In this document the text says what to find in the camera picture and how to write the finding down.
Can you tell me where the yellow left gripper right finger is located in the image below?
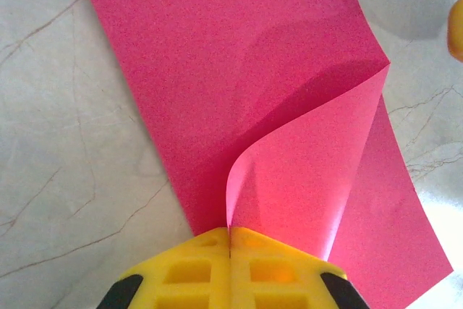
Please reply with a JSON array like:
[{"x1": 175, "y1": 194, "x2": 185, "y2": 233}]
[{"x1": 230, "y1": 227, "x2": 370, "y2": 309}]

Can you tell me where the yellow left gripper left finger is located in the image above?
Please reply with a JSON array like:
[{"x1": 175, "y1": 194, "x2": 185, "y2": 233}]
[{"x1": 95, "y1": 227, "x2": 232, "y2": 309}]

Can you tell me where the magenta cloth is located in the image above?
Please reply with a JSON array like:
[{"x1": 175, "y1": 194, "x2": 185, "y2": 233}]
[{"x1": 73, "y1": 0, "x2": 454, "y2": 309}]

